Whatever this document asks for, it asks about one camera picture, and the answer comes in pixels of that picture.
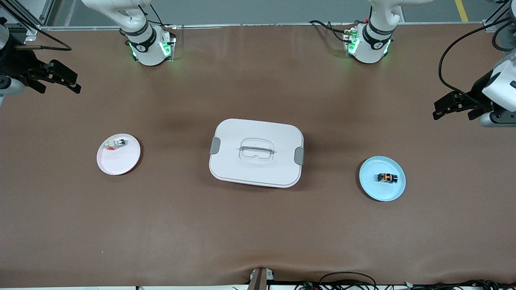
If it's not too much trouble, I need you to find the black arm base cable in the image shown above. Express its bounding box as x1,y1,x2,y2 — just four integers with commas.
308,19,354,44

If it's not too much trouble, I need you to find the pink round plate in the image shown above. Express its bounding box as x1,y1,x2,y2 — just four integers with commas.
96,133,141,176

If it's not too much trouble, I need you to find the white and silver switch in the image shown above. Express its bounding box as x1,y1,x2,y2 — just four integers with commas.
102,138,127,151

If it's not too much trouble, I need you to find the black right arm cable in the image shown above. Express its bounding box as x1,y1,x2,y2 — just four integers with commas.
0,0,73,52

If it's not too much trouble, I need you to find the white lidded container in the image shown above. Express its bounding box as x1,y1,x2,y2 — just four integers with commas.
209,118,305,189

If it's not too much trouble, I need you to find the clear lid handle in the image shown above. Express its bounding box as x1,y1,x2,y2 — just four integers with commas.
239,138,276,165

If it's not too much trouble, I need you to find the aluminium frame post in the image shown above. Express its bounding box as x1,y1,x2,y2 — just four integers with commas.
0,0,55,43
482,0,516,33

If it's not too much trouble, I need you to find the silver table edge rail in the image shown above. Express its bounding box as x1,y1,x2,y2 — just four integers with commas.
40,22,484,31

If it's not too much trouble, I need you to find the light blue round plate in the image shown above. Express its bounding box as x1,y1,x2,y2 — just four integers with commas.
359,156,406,202

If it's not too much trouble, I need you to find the black cable bundle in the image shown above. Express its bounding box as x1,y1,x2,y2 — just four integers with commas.
294,272,516,290

